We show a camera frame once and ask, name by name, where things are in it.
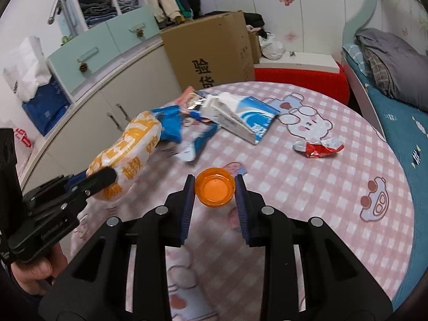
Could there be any orange white snack bag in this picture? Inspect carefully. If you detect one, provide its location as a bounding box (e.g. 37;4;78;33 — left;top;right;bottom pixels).
86;111;162;201

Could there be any blue snack bag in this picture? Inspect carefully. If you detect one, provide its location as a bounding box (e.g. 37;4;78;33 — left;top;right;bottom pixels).
151;105;182;143

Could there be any orange plastic cup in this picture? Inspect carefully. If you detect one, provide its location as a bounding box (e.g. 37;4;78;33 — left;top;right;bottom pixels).
194;167;236;208

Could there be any pink snack packet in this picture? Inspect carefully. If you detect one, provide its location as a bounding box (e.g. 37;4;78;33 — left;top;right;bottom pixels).
175;86;207;114

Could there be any left hand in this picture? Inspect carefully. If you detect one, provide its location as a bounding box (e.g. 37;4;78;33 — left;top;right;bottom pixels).
11;243;67;296

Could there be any white low cabinet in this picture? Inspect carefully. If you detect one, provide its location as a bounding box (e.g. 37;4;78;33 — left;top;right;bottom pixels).
20;36;181;191

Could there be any white red plastic bag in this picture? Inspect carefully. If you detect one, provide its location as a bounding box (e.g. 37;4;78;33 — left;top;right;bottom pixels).
1;120;33;176

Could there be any teal drawer unit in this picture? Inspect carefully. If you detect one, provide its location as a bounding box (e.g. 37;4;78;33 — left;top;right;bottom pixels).
48;6;159;94

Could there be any white shopping bag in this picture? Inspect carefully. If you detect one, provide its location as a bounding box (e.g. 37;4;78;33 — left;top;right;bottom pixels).
2;36;52;101

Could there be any red silver crumpled wrapper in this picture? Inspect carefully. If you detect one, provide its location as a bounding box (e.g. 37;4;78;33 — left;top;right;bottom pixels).
292;138;345;158

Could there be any pink checkered tablecloth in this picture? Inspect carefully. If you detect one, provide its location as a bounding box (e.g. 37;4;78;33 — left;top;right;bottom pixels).
71;82;414;320

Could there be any white blue tissue pack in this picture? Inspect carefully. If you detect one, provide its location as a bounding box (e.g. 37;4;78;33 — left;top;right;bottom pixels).
200;92;279;145

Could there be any teal bed sheet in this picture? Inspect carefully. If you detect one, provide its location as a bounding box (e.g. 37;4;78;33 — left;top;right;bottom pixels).
342;44;427;308

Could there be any large cardboard box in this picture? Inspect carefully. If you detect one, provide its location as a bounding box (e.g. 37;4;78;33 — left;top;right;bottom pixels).
160;11;255;90

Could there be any red white storage bench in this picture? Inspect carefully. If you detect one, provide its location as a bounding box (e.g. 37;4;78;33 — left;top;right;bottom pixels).
255;60;350;105

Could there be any white plastic bag on bench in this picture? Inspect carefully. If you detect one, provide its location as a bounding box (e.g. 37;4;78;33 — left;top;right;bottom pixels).
258;33;286;60

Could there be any grey folded blanket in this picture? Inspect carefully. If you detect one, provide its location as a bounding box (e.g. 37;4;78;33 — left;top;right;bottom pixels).
356;28;427;111

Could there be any teal bed headboard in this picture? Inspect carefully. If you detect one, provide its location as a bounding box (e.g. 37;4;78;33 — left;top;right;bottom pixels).
342;0;379;45

